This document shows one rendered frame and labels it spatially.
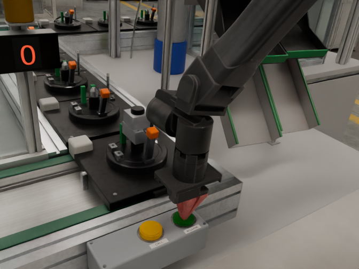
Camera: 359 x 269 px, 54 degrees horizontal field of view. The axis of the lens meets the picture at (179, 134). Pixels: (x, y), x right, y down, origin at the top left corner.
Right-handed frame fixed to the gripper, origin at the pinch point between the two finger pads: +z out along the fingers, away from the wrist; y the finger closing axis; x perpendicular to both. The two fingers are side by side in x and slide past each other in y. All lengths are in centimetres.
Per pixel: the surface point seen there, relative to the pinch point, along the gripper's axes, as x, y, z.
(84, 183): -20.9, 11.3, 3.2
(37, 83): -77, 7, 1
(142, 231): 0.0, 8.4, 0.4
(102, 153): -26.7, 4.6, 0.7
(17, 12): -31.2, 18.5, -30.0
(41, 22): -163, -17, 0
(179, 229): 1.6, 1.7, 1.5
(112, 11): -129, -43, -11
